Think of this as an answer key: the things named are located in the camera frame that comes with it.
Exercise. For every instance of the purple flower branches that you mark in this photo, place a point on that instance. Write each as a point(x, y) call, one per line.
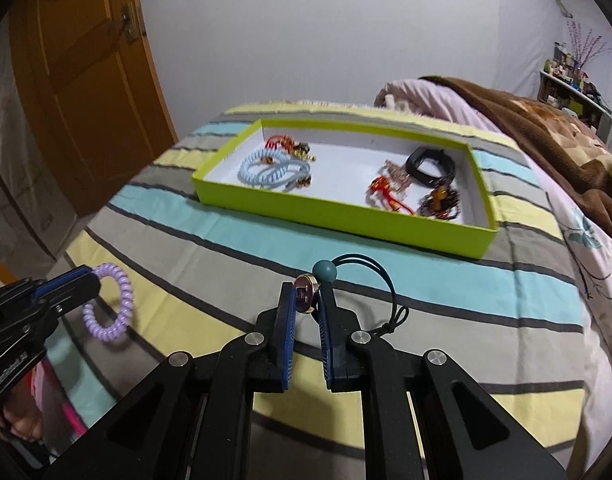
point(586, 42)

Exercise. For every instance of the wooden door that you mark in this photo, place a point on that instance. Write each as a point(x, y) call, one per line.
point(85, 110)

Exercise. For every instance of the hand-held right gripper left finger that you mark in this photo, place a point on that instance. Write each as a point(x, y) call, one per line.
point(288, 347)

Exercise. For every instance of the small green box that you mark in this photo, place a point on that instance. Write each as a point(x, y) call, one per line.
point(577, 106)

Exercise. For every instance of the brown blanket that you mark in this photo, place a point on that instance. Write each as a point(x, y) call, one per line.
point(536, 125)

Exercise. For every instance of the black wristband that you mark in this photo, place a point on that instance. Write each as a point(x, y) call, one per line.
point(423, 178)

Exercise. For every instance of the white wall shelf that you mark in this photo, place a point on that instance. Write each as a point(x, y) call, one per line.
point(566, 97)

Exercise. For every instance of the striped bed sheet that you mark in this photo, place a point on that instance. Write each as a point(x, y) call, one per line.
point(185, 240)

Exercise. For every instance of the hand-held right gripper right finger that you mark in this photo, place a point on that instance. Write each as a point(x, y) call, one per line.
point(325, 347)

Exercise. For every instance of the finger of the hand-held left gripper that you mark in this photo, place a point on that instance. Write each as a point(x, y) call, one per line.
point(65, 281)
point(78, 296)

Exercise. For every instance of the rhinestone hair clip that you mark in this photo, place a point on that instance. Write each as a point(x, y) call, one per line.
point(398, 172)

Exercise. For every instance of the green cardboard box tray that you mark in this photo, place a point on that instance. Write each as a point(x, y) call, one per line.
point(336, 216)

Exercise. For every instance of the metal door latch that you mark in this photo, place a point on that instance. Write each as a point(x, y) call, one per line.
point(129, 22)

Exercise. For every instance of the cluster of small bottles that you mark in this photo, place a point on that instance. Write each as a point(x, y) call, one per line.
point(566, 70)

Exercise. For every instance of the person's left hand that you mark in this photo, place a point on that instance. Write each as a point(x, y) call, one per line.
point(23, 417)

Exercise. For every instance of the plastic-covered cabinet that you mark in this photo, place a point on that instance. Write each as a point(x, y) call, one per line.
point(15, 185)

